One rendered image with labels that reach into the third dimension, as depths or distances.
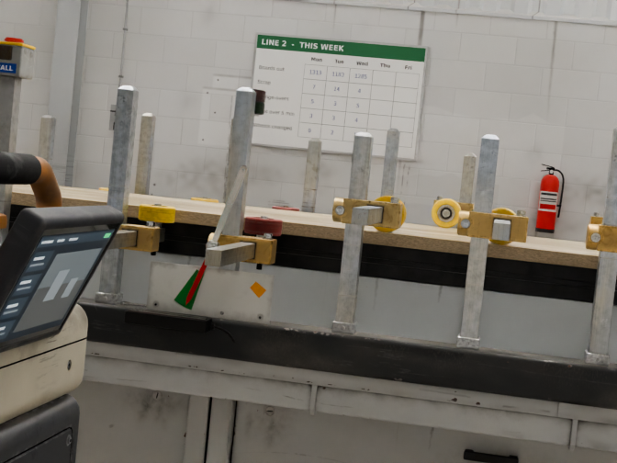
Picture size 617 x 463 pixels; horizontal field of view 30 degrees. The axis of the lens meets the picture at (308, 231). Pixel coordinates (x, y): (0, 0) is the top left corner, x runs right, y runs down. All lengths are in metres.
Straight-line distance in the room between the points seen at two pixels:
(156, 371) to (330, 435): 0.44
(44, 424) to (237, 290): 0.94
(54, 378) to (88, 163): 8.62
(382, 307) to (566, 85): 7.06
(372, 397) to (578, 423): 0.41
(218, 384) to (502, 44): 7.33
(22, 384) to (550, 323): 1.40
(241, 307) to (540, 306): 0.64
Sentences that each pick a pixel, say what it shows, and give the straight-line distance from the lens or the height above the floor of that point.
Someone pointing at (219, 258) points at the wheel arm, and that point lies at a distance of 2.06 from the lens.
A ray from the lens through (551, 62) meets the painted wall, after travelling 9.50.
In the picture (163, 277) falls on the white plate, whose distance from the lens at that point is 2.38.
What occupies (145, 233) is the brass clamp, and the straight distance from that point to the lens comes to 2.39.
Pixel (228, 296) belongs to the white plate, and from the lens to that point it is 2.35.
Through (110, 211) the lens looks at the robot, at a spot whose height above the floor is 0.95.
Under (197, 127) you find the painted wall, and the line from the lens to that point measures 9.79.
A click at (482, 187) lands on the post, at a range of 2.28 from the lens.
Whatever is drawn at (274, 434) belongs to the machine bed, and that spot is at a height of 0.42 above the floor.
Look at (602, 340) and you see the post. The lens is 2.31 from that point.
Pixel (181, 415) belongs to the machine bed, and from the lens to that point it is 2.69.
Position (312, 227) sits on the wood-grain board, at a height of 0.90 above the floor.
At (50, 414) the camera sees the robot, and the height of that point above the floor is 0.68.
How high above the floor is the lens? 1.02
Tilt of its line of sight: 3 degrees down
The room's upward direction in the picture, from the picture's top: 6 degrees clockwise
